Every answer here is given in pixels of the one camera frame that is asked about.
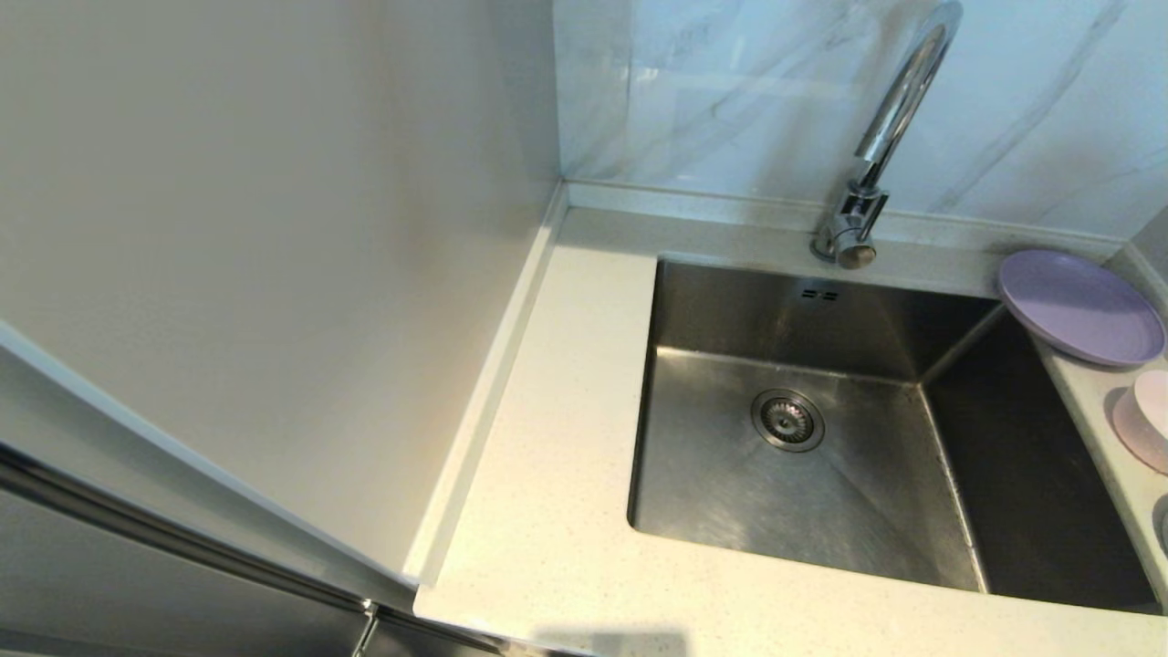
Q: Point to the stainless steel sink basin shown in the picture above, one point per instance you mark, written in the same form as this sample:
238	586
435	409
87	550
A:
867	511

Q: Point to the round metal drain strainer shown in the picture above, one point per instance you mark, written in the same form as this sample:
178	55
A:
787	420

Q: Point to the purple plastic plate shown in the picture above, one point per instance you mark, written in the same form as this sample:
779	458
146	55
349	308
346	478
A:
1081	306

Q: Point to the pink plastic cup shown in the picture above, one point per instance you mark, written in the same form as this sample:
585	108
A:
1145	424

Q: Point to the chrome gooseneck kitchen faucet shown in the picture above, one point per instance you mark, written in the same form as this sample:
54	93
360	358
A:
899	100

